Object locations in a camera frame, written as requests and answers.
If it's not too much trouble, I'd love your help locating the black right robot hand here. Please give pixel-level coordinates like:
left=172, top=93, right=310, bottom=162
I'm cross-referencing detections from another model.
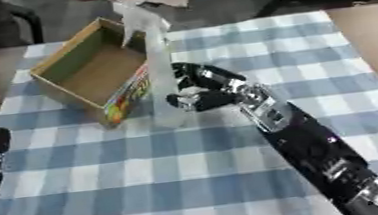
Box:
left=161, top=54, right=254, bottom=117

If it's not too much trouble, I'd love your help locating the clear plastic spray bottle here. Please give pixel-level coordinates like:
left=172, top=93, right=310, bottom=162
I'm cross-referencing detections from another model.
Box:
left=111, top=0, right=191, bottom=134

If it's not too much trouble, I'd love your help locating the cardboard box with green inside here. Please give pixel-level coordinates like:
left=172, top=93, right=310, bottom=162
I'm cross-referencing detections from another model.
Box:
left=21, top=11, right=161, bottom=137

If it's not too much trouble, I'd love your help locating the black chair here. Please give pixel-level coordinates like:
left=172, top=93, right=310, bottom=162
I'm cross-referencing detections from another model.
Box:
left=3, top=0, right=47, bottom=48

